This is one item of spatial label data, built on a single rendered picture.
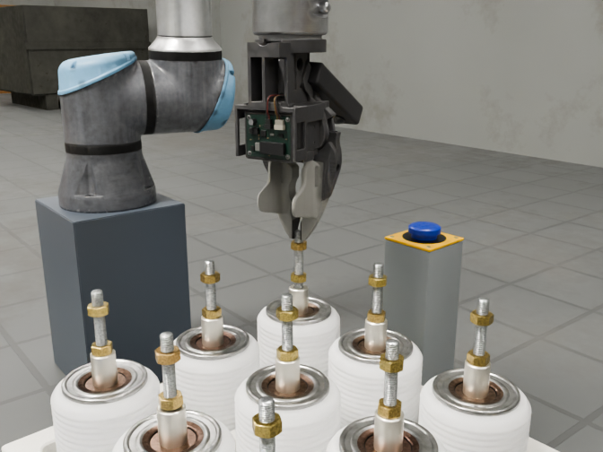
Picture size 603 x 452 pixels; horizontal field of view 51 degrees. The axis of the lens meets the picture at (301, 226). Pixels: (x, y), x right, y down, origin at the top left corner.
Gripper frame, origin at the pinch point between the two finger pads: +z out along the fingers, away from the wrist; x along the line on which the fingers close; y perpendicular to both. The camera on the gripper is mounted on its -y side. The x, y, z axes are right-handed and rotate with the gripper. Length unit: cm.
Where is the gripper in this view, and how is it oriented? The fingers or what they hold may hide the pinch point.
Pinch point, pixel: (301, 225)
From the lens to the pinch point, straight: 71.1
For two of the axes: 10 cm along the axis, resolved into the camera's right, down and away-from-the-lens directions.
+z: 0.0, 9.6, 2.8
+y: -5.1, 2.4, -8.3
